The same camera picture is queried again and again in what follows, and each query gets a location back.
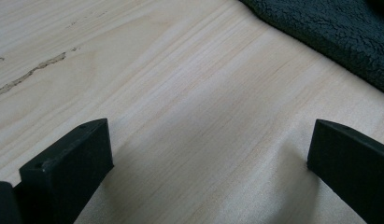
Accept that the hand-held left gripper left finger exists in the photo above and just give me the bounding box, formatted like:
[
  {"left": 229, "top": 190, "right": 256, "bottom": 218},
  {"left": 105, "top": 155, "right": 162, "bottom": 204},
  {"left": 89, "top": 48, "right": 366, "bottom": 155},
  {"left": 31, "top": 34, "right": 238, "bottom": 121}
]
[{"left": 19, "top": 118, "right": 115, "bottom": 224}]

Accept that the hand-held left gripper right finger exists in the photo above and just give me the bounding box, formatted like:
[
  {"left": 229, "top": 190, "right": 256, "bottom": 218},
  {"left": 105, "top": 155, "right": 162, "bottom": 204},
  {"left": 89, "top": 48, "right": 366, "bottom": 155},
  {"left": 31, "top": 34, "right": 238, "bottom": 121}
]
[{"left": 306, "top": 119, "right": 384, "bottom": 224}]

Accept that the dark grey yellow-lined fleece cloth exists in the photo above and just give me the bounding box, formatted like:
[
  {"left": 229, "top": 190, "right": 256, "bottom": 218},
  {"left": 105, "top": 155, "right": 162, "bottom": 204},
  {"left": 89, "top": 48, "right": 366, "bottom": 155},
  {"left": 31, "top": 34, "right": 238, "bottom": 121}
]
[{"left": 238, "top": 0, "right": 384, "bottom": 96}]

